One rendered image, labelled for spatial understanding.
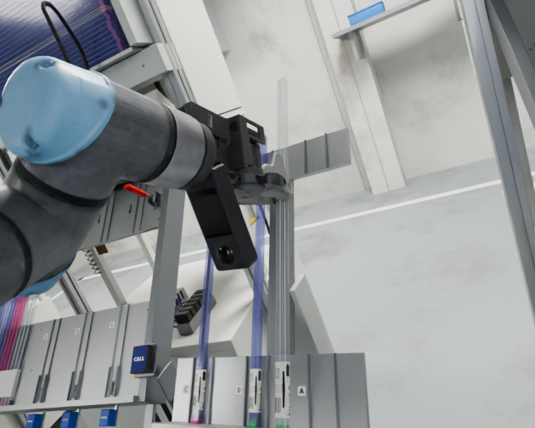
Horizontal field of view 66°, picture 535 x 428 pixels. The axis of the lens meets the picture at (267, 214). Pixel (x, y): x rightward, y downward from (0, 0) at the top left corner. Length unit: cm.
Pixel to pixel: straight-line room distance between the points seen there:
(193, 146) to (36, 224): 14
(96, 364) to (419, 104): 360
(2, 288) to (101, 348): 72
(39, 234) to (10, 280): 4
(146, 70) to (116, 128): 84
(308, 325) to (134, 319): 39
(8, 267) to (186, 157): 16
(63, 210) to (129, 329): 64
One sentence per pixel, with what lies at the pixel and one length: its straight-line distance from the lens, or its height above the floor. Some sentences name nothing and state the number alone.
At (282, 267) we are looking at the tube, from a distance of 54.
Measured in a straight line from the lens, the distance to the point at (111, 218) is 115.
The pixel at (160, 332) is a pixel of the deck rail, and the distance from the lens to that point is 92.
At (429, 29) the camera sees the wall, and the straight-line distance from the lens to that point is 408.
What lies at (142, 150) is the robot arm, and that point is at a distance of 35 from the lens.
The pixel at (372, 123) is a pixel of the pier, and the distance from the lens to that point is 391.
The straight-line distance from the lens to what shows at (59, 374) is 110.
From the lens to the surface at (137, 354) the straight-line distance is 87.
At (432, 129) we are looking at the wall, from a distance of 415.
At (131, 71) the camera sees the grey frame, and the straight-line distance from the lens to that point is 119.
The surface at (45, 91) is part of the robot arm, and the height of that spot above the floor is 120.
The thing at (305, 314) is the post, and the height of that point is 78.
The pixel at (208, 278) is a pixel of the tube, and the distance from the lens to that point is 76.
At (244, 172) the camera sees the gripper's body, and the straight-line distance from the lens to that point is 46.
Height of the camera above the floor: 114
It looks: 14 degrees down
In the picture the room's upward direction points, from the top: 21 degrees counter-clockwise
